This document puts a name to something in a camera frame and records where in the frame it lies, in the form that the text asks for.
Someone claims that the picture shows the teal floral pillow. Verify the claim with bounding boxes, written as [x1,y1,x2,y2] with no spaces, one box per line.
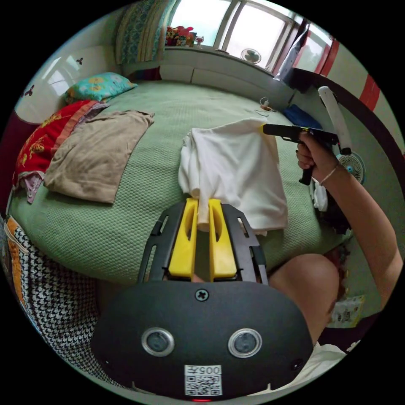
[64,72,138,105]

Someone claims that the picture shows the small blue fan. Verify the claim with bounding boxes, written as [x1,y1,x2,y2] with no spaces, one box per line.
[336,151,367,186]

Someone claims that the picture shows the printed packet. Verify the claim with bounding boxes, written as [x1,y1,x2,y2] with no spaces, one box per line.
[328,294,365,328]

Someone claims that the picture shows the colourful toys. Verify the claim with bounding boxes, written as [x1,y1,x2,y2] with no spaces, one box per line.
[165,26,205,49]

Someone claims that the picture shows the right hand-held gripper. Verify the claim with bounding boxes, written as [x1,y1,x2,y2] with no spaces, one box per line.
[259,124,341,186]

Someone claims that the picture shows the window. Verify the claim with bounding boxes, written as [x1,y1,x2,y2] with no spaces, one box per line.
[170,0,333,75]

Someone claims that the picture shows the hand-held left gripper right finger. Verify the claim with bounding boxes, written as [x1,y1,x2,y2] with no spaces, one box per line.
[208,199,238,281]

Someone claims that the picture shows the beige garment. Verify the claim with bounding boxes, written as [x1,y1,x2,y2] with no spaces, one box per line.
[43,110,156,204]

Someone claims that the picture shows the houndstooth patterned cloth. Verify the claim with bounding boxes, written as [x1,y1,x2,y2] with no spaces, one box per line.
[0,214,128,390]

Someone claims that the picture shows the person's body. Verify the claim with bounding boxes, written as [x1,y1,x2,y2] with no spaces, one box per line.
[268,253,349,393]

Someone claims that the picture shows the hanging garment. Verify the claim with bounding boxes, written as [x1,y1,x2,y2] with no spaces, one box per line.
[273,19,311,84]

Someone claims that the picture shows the small white fan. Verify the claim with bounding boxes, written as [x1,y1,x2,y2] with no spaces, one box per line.
[240,48,262,66]

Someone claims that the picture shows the pile of clothes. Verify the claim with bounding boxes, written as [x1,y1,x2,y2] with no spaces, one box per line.
[311,178,352,235]

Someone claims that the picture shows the person's right forearm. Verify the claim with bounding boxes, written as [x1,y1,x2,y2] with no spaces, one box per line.
[319,164,405,312]

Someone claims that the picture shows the person's right hand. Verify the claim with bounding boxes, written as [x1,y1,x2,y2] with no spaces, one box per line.
[296,132,340,186]

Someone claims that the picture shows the white t-shirt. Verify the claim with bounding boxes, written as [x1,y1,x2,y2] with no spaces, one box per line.
[178,117,289,237]

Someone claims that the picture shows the patterned curtain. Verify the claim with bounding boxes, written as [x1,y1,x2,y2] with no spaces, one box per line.
[115,0,178,65]

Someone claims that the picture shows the red floral blanket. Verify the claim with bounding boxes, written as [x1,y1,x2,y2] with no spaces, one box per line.
[12,99,110,204]

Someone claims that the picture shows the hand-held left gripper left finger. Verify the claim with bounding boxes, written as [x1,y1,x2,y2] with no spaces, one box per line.
[168,198,198,280]

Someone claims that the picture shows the white charger cable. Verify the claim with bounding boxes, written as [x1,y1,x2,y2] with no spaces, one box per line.
[255,96,276,118]

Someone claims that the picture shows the blue cloth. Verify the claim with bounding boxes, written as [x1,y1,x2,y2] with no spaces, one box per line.
[281,104,323,130]

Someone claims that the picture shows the bed with green mat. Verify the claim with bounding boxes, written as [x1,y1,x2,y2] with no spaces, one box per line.
[8,79,352,285]

